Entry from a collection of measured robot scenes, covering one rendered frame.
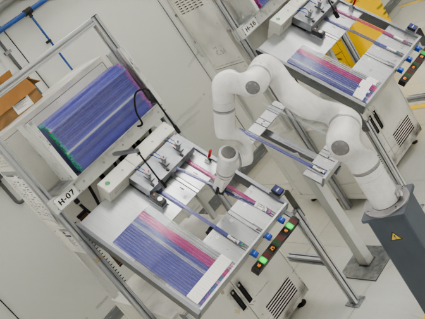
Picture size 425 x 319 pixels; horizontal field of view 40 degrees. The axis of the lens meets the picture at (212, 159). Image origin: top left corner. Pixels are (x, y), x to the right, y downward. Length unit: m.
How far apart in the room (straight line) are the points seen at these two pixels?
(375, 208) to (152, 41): 2.84
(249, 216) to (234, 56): 1.20
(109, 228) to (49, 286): 1.63
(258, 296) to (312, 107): 1.26
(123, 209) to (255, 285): 0.82
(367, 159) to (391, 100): 1.70
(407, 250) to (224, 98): 0.96
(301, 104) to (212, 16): 1.44
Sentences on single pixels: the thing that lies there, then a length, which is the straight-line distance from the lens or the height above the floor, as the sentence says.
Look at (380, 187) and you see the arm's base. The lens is 2.36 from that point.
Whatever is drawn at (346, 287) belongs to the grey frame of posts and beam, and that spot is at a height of 0.13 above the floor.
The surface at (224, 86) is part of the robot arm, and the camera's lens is 2.25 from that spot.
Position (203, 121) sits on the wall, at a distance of 4.93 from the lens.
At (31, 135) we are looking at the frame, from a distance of 2.72.
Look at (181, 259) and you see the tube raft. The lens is 2.64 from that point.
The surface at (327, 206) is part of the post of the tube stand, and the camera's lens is 3.15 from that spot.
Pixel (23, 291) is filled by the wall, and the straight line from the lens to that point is 4.27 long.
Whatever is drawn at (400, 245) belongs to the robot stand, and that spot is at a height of 0.54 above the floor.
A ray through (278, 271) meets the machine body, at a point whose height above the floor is 0.30.
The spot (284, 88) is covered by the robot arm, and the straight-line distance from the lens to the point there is 2.22.
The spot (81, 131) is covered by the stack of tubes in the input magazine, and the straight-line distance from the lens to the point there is 2.75.
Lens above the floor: 2.01
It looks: 20 degrees down
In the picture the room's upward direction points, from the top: 35 degrees counter-clockwise
